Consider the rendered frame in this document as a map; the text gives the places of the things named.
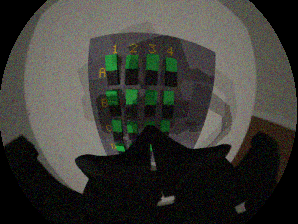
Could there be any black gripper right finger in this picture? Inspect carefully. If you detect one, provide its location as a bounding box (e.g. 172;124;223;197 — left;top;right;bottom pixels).
149;124;231;197

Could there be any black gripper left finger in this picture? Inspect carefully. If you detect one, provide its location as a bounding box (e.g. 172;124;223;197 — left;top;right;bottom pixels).
74;124;152;200

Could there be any grey switch panel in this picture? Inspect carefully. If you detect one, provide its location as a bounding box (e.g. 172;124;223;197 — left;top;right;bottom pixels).
88;32;216;156

